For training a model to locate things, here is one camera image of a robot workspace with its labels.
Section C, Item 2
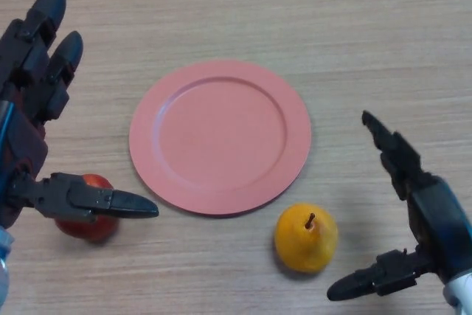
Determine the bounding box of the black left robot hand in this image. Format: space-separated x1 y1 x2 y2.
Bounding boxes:
0 0 160 230

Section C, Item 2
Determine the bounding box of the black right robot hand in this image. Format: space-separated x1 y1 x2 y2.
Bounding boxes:
327 109 472 302

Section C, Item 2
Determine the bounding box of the yellow pear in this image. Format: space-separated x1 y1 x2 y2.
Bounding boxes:
274 202 339 274

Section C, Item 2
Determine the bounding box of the pink round plate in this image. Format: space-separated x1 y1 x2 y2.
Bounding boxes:
128 59 313 219

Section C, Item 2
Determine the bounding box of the red apple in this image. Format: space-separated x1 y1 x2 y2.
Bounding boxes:
54 173 119 244

